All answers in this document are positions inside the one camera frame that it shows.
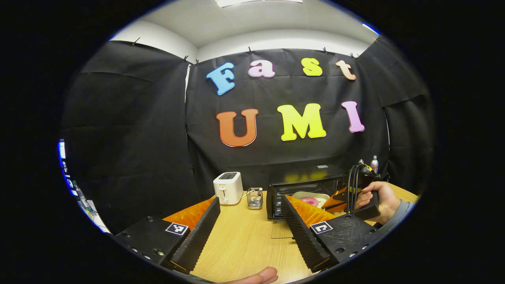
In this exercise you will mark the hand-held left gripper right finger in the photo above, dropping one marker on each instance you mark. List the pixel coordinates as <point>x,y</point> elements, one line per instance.
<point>300,232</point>

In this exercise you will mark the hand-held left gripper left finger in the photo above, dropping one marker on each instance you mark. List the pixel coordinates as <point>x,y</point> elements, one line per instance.
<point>197,238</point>

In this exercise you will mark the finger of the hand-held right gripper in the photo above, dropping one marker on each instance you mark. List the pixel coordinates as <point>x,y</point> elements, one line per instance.
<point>338,201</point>

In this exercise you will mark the plate with pink food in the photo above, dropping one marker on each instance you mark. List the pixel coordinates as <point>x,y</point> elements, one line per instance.
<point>304,195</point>

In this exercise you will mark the black electric oven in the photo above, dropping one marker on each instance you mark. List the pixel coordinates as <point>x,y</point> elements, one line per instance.
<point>303,174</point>

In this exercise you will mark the white toaster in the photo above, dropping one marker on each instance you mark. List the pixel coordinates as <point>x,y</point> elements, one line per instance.
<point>228,188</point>

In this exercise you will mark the black backdrop cloth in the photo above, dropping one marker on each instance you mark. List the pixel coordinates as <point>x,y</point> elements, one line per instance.
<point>138,138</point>

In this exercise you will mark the lit screen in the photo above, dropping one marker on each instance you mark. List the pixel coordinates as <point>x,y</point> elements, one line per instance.
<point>62,150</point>

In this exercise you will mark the large ceiling light panel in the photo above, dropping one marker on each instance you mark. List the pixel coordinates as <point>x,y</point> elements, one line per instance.
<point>256,2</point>

